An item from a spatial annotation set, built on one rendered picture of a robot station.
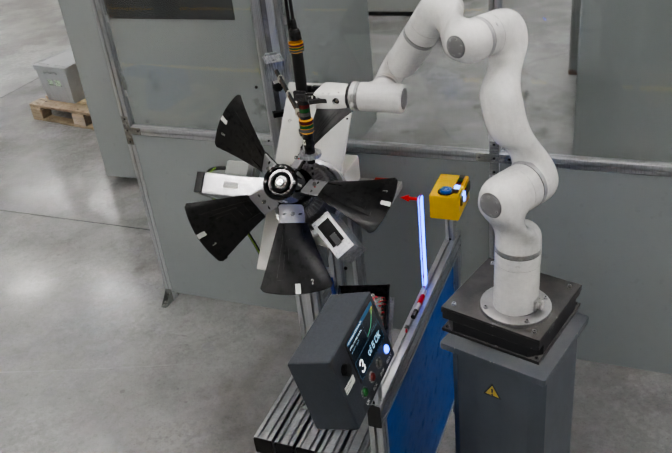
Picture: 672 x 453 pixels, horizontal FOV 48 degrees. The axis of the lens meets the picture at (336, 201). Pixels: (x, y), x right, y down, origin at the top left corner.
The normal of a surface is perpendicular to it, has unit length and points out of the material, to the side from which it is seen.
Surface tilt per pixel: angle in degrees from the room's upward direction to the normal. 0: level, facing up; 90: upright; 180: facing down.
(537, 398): 90
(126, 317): 0
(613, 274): 90
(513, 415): 90
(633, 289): 90
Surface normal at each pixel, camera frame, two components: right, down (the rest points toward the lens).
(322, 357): -0.33, -0.87
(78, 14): -0.36, 0.49
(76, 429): -0.10, -0.87
